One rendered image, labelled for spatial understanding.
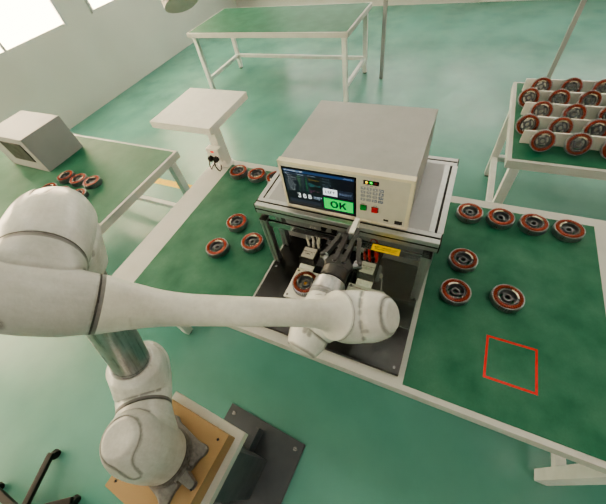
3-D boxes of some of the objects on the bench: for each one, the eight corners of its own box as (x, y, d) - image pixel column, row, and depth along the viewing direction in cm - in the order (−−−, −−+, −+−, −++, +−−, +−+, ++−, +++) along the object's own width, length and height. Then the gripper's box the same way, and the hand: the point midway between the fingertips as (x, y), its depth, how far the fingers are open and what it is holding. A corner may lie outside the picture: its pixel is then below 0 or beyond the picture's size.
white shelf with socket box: (239, 202, 176) (208, 128, 140) (188, 191, 189) (149, 121, 153) (266, 164, 194) (246, 91, 158) (219, 157, 207) (190, 87, 171)
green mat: (237, 322, 130) (237, 322, 130) (133, 282, 151) (133, 282, 150) (319, 179, 178) (319, 179, 178) (232, 165, 199) (232, 164, 199)
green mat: (626, 469, 86) (626, 469, 85) (402, 384, 106) (402, 384, 106) (593, 226, 134) (594, 226, 134) (444, 201, 155) (444, 200, 155)
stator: (258, 255, 150) (257, 251, 147) (238, 251, 153) (236, 246, 150) (267, 238, 156) (266, 233, 153) (248, 234, 159) (246, 230, 156)
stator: (313, 300, 127) (312, 296, 124) (289, 293, 131) (287, 288, 128) (323, 278, 133) (322, 274, 130) (299, 272, 137) (298, 267, 134)
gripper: (311, 282, 90) (338, 223, 102) (354, 295, 86) (377, 232, 98) (308, 267, 84) (337, 207, 96) (354, 281, 80) (379, 216, 92)
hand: (354, 228), depth 95 cm, fingers closed
